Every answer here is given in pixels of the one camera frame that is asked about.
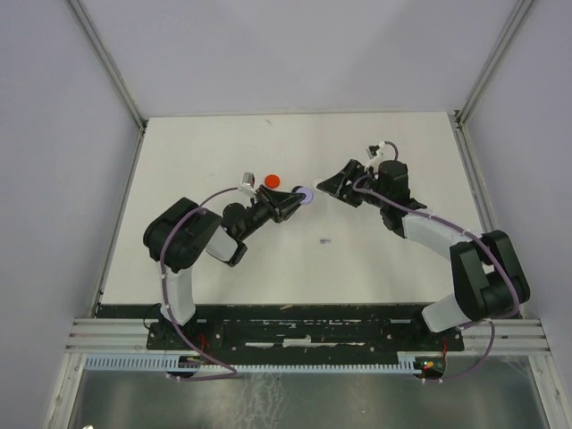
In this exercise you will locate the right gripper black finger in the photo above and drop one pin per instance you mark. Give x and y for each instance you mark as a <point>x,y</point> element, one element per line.
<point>352,171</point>
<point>345,195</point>

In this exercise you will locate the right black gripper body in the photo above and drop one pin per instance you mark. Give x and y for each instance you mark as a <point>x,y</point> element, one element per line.
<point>370,186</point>

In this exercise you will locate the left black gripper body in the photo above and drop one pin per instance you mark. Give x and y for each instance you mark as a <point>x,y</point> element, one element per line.
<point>259,214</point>

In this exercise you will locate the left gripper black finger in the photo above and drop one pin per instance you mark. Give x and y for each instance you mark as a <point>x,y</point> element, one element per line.
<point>275,197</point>
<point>283,212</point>

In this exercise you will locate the red charging case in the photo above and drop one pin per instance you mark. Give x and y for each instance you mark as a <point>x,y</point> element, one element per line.
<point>272,181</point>

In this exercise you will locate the purple charging case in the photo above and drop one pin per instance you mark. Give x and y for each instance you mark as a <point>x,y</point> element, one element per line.
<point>307,195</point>

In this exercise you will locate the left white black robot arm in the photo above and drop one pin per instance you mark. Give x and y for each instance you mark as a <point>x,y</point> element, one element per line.
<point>179,236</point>

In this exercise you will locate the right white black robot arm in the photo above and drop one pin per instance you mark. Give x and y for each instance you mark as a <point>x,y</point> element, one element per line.
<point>488,279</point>

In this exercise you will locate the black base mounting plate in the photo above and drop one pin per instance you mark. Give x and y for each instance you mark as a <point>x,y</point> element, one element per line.
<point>305,334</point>

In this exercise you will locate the controller board with leds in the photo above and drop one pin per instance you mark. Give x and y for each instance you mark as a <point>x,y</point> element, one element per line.
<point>432,367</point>

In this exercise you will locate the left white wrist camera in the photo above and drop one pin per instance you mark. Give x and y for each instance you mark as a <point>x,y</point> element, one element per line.
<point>247,184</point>

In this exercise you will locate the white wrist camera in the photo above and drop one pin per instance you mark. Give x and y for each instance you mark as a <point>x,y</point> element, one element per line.
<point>247,184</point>
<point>375,154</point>

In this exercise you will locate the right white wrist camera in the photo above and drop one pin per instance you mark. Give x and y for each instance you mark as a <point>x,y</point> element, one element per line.
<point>375,154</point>

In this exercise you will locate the aluminium front rail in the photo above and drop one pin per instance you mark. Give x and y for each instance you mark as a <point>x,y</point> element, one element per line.
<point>512,338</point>

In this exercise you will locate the white slotted cable duct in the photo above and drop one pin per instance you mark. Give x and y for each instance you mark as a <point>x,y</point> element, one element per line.
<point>155,362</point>

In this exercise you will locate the right aluminium frame post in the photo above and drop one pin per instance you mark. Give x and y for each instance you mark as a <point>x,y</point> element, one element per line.
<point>508,34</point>

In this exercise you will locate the aluminium frame post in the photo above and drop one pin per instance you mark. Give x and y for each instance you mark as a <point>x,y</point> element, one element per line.
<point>508,34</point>
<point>81,14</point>

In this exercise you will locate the left aluminium frame post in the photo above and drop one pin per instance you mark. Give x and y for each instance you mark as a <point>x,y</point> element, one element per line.
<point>81,14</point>

